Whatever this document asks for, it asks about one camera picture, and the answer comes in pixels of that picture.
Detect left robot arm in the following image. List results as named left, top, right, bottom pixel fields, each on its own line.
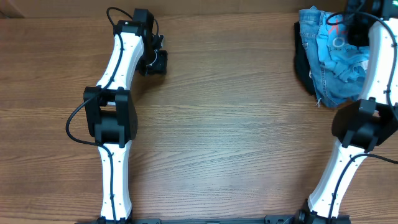
left=83, top=9, right=168, bottom=223

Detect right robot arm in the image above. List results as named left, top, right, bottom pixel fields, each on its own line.
left=290, top=1, right=397, bottom=223

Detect light blue printed t-shirt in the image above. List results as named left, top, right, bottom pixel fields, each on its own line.
left=317, top=12, right=369, bottom=82

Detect black folded garment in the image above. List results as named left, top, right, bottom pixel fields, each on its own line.
left=294, top=22, right=315, bottom=95

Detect blue denim jeans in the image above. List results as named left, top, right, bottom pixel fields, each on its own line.
left=298, top=6, right=367, bottom=108

